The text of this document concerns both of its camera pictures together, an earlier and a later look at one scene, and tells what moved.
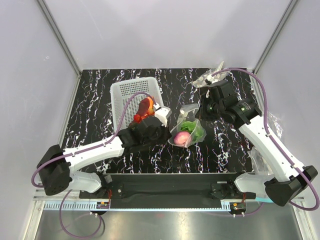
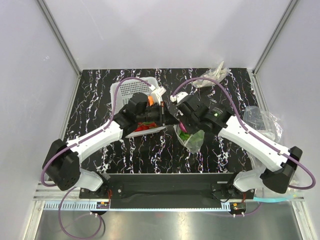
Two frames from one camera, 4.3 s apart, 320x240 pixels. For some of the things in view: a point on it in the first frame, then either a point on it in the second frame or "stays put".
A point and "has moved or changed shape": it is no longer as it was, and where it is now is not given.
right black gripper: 201,114 to 182,118
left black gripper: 166,135 to 161,111
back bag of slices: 206,79 stays put
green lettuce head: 197,133 has moved or changed shape
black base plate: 168,190 stays put
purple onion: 183,138 to 182,127
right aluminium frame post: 290,8 stays put
